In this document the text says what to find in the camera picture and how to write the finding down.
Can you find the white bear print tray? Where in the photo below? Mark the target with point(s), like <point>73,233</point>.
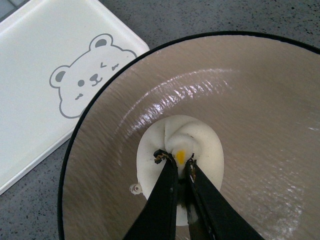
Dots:
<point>55,55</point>

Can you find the white steamed bun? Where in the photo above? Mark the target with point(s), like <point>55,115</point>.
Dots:
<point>184,137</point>

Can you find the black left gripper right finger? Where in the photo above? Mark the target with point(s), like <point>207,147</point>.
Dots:
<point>209,215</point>

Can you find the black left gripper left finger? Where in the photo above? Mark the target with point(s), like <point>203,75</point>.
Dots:
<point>157,220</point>

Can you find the brown plate with black rim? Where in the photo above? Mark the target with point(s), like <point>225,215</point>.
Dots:
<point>259,93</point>

